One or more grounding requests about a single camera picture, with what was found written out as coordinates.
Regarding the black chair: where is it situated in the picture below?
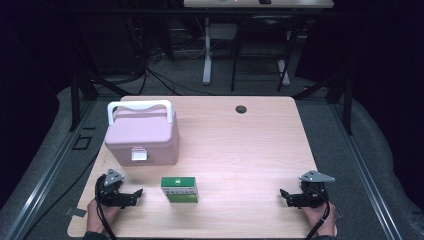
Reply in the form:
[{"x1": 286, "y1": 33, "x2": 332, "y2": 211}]
[{"x1": 230, "y1": 13, "x2": 302, "y2": 93}]

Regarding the black metal stand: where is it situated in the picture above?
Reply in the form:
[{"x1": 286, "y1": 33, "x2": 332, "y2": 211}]
[
  {"x1": 292, "y1": 66, "x2": 355, "y2": 136},
  {"x1": 68, "y1": 66, "x2": 134, "y2": 133}
]

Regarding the pink storage box white handle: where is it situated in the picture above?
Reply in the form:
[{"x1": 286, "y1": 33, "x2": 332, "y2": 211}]
[{"x1": 104, "y1": 99, "x2": 181, "y2": 167}]

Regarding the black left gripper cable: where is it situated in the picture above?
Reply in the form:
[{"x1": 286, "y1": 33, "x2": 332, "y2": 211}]
[{"x1": 94, "y1": 176, "x2": 118, "y2": 240}]

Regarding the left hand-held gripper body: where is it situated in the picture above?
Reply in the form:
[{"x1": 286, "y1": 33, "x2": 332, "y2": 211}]
[{"x1": 95, "y1": 168, "x2": 138, "y2": 209}]

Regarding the grey box under desk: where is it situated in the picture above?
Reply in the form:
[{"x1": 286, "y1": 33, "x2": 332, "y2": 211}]
[{"x1": 209, "y1": 23, "x2": 238, "y2": 41}]

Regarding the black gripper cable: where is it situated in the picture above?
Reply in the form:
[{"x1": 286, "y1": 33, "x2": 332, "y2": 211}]
[
  {"x1": 94, "y1": 176, "x2": 118, "y2": 240},
  {"x1": 304, "y1": 189, "x2": 332, "y2": 240}
]

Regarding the tangle of black floor cables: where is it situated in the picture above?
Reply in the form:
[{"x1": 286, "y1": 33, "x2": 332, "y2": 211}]
[{"x1": 133, "y1": 43, "x2": 214, "y2": 98}]

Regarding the white-legged background desk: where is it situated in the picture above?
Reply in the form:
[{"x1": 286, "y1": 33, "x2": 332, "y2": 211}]
[{"x1": 183, "y1": 0, "x2": 335, "y2": 87}]

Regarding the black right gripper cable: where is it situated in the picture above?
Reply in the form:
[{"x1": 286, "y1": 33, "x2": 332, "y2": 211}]
[{"x1": 304, "y1": 189, "x2": 332, "y2": 240}]

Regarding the green medicine box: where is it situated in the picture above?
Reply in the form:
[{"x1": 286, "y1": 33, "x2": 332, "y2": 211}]
[{"x1": 160, "y1": 176, "x2": 200, "y2": 204}]

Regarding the person's left hand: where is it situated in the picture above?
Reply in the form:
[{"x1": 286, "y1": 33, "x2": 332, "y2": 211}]
[{"x1": 86, "y1": 198, "x2": 122, "y2": 235}]

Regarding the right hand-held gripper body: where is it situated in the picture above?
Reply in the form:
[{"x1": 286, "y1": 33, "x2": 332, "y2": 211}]
[{"x1": 286, "y1": 170, "x2": 336, "y2": 210}]

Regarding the person's right hand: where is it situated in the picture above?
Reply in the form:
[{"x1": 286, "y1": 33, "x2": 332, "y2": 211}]
[{"x1": 301, "y1": 201, "x2": 337, "y2": 238}]

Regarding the grey tape piece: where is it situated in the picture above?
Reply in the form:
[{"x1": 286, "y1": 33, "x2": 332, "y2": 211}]
[{"x1": 64, "y1": 206, "x2": 88, "y2": 219}]

